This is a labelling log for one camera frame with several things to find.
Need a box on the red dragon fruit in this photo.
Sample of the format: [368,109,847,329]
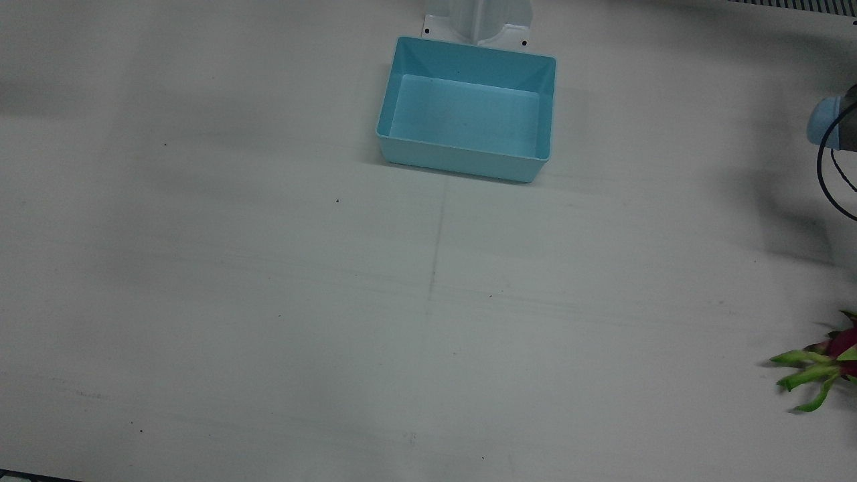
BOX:
[770,310,857,413]

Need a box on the light blue plastic bin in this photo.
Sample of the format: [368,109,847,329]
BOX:
[376,36,557,184]

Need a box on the white aluminium camera post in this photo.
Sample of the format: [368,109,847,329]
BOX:
[422,0,534,49]

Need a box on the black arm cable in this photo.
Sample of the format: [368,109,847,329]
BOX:
[817,100,857,222]

